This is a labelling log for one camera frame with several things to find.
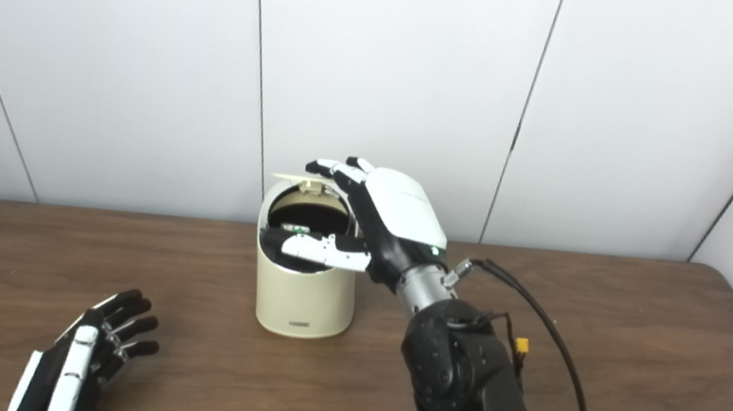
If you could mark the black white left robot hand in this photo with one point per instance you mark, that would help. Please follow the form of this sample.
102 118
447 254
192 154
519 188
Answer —
60 377

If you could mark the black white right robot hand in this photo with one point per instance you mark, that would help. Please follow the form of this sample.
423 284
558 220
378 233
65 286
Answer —
405 215

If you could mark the green white milk carton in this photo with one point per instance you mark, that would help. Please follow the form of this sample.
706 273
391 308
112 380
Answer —
295 229

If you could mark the cream-colored bin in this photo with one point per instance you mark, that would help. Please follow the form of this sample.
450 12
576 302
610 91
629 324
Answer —
303 302

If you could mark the yellow connector on arm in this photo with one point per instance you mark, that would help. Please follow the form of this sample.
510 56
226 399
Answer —
522 346

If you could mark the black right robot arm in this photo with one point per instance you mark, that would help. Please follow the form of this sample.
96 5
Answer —
475 399

